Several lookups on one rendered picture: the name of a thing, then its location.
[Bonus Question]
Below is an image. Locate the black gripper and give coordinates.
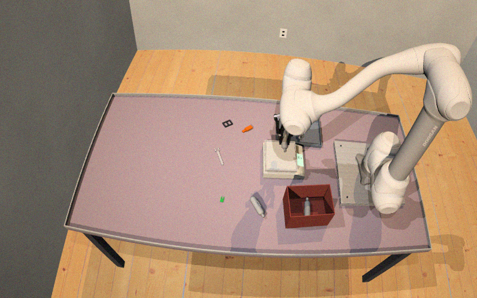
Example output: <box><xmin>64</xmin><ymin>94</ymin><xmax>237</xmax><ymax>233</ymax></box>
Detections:
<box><xmin>274</xmin><ymin>114</ymin><xmax>294</xmax><ymax>145</ymax></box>

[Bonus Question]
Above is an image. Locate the red open box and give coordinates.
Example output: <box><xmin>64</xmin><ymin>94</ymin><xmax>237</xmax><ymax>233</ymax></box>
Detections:
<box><xmin>282</xmin><ymin>184</ymin><xmax>335</xmax><ymax>229</ymax></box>

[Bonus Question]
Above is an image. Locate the white digital scale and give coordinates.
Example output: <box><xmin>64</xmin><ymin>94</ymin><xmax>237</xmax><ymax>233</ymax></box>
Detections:
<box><xmin>263</xmin><ymin>140</ymin><xmax>305</xmax><ymax>179</ymax></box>

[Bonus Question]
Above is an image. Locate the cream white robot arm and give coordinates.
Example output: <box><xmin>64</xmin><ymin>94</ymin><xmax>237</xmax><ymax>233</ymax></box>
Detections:
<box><xmin>279</xmin><ymin>43</ymin><xmax>472</xmax><ymax>214</ymax></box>

